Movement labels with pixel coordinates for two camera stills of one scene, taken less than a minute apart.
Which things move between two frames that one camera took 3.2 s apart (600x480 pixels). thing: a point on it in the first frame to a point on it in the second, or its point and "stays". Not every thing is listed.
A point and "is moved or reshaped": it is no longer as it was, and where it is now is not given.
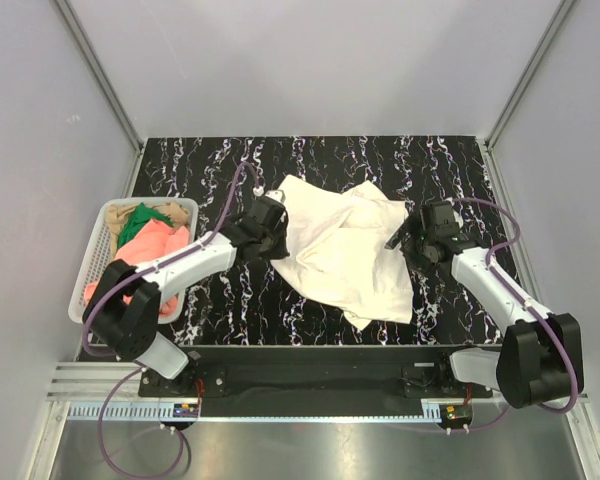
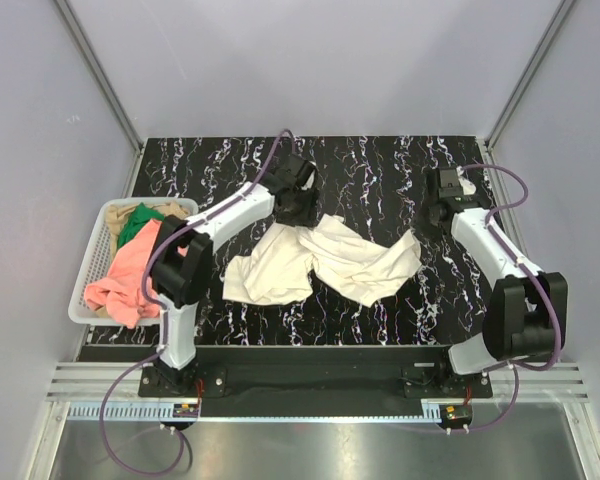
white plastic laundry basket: x=100 y=253 stays
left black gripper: x=280 y=251 to x=307 y=218
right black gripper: x=407 y=249 to x=429 y=201
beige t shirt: x=117 y=215 stays
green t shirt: x=137 y=220 stays
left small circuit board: x=185 y=410 stays
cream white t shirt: x=349 y=248 is moved or reshaped
